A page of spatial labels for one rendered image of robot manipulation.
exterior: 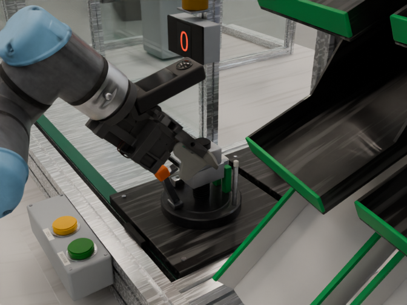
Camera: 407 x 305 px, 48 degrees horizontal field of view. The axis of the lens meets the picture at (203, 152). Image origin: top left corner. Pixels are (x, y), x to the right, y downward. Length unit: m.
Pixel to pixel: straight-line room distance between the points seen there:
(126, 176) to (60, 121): 0.35
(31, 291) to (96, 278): 0.15
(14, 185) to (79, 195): 0.45
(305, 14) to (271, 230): 0.30
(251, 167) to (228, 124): 0.45
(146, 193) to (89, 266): 0.19
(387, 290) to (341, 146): 0.16
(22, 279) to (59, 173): 0.21
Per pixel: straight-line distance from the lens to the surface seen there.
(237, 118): 1.39
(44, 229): 0.82
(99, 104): 0.60
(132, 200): 0.83
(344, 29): 0.37
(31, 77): 0.57
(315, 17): 0.39
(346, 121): 0.52
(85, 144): 1.16
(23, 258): 0.93
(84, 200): 0.88
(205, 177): 0.76
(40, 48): 0.55
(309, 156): 0.49
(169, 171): 0.73
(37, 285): 0.87
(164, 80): 0.66
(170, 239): 0.74
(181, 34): 0.91
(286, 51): 2.02
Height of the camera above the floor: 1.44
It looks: 29 degrees down
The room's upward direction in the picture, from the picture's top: straight up
